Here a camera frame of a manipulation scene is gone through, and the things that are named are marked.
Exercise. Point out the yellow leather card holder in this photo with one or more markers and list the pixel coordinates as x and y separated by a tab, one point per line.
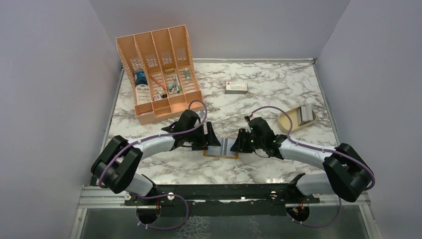
220	153

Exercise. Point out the small brown eraser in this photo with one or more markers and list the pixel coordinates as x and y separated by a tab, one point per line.
169	70

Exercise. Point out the aluminium frame rail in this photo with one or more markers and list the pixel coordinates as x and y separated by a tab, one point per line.
95	197

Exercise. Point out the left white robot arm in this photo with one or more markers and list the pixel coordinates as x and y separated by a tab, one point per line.
116	165

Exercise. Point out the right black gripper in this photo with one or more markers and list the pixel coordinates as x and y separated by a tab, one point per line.
240	145

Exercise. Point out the black mounting base bar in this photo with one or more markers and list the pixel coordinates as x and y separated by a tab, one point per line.
171	200

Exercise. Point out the peach plastic desk organizer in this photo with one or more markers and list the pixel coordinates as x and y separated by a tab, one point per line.
153	52

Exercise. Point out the beige oval tray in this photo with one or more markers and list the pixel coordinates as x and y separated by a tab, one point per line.
284	123

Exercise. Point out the grey credit card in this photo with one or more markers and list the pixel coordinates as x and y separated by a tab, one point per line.
224	146

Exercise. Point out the metal binder clip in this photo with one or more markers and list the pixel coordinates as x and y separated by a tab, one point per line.
171	87

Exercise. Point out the green white marker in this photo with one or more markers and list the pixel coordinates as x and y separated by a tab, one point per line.
187	74

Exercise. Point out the stack of grey cards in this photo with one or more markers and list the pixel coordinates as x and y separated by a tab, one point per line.
305	115

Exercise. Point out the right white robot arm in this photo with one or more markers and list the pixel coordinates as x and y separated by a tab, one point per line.
344	172

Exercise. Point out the blue tape roll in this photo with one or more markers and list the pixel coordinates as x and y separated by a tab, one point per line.
140	78

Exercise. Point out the red pencil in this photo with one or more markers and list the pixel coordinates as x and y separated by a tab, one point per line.
158	83

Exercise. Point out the white small card box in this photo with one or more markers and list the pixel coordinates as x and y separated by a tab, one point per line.
236	88

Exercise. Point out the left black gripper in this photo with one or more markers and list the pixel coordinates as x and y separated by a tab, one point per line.
210	139

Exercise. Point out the white label sheet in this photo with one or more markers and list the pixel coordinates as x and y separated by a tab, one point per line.
142	94

